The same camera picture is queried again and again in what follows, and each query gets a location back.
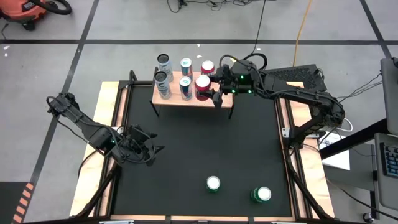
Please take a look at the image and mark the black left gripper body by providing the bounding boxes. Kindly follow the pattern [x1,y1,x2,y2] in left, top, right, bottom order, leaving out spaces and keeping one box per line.
[116,124,155,166]

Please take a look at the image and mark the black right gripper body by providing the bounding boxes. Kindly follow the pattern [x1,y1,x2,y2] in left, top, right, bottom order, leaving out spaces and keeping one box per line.
[219,60,261,95]

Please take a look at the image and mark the red Fanta can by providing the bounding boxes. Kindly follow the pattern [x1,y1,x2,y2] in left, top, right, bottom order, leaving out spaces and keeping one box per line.
[194,74,212,102]
[200,60,216,77]

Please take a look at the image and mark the blue silver Red Bull can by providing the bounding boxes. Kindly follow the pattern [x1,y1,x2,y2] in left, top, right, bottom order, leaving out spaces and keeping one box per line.
[180,57,193,80]
[179,76,193,101]

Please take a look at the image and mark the white Celsius can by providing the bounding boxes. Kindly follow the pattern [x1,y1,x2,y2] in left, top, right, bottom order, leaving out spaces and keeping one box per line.
[154,70,172,100]
[156,53,174,82]

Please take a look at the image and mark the wooden shelf with black legs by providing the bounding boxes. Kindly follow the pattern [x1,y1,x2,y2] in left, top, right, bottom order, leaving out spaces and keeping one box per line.
[150,70,234,121]

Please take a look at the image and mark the black table mat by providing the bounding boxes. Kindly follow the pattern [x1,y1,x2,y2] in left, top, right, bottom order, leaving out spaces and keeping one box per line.
[111,83,293,218]

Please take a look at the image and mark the black textured floor mat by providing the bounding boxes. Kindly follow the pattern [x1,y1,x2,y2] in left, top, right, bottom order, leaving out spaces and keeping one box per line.
[264,63,327,91]

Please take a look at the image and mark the green Sprite can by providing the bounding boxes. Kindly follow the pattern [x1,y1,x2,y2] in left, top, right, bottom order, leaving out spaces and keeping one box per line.
[205,175,221,194]
[250,185,272,205]

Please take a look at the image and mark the grey power strip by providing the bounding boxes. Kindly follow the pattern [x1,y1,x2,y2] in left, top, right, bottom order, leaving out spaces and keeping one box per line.
[306,130,326,140]

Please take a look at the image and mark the white paper sheet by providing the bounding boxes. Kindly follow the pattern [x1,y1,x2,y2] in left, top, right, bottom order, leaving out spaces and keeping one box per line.
[319,131,351,171]

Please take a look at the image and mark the black diagonal bar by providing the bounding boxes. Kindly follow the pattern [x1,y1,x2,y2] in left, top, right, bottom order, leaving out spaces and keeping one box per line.
[319,119,389,160]

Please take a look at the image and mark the black floor mat orange stripes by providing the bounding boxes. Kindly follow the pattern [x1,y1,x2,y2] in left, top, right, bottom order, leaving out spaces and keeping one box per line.
[0,181,35,224]

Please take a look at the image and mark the grey monitor back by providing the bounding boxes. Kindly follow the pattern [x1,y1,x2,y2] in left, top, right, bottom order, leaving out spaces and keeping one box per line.
[380,57,398,137]

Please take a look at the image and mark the grey panel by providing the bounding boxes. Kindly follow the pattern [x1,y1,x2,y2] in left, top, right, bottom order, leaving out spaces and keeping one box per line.
[323,144,379,192]

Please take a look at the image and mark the dark keyboard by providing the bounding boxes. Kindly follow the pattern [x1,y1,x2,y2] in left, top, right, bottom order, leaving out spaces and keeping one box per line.
[384,142,398,179]

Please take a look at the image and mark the grey desk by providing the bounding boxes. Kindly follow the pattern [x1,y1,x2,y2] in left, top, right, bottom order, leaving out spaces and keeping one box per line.
[374,133,398,212]

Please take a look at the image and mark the orange vacuum cleaner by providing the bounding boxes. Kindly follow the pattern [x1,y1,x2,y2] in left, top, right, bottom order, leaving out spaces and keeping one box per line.
[0,0,47,31]

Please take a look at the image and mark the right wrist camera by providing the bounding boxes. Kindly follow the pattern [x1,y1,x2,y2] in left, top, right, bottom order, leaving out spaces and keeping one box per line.
[217,64,233,78]

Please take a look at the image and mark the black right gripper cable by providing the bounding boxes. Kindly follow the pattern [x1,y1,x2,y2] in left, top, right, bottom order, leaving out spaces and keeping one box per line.
[219,52,268,72]

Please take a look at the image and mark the black table frame rail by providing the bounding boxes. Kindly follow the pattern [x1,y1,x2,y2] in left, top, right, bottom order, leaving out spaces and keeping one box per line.
[95,81,133,218]
[119,80,155,86]
[275,98,301,218]

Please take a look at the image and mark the thin black cable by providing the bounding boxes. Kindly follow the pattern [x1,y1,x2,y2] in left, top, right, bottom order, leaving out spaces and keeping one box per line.
[252,0,267,54]

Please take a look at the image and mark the yellow cable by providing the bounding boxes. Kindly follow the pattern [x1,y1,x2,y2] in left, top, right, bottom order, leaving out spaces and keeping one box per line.
[292,0,313,68]

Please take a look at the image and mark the black cable bundle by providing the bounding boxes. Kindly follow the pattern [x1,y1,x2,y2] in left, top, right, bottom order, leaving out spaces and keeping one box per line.
[166,0,265,13]

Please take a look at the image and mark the black cables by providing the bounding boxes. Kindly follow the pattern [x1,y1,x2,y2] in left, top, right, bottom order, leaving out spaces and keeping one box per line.
[335,72,384,105]

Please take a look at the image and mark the white cable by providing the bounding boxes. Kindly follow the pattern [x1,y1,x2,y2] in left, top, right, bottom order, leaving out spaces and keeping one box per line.
[340,117,354,133]

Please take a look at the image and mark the black vacuum hose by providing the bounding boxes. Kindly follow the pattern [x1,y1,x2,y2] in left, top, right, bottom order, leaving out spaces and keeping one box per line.
[30,0,73,16]

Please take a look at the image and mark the black floor cable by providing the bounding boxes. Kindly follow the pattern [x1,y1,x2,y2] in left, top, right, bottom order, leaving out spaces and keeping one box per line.
[326,179,398,222]

